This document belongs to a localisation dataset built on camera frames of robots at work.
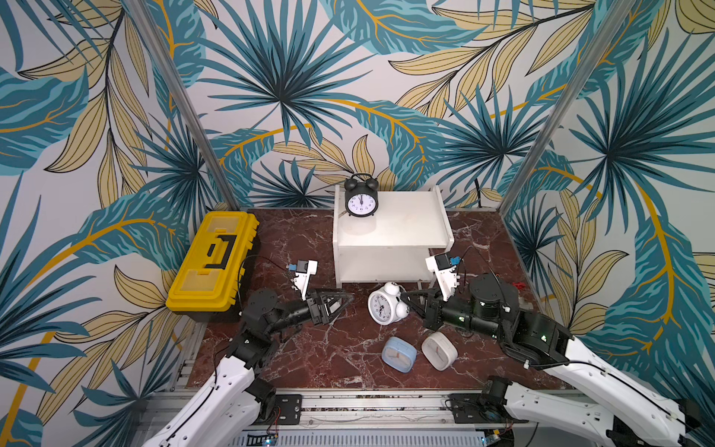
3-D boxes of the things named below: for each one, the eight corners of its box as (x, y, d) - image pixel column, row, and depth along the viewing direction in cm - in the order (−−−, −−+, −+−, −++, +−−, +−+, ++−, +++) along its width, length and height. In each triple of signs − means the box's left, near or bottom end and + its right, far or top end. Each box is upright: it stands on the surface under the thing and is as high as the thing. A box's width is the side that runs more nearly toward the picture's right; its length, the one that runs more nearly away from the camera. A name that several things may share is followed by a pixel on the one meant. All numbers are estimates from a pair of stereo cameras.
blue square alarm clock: (378, 362, 83) (381, 353, 76) (385, 343, 87) (387, 333, 80) (408, 375, 81) (414, 367, 74) (414, 355, 85) (419, 346, 78)
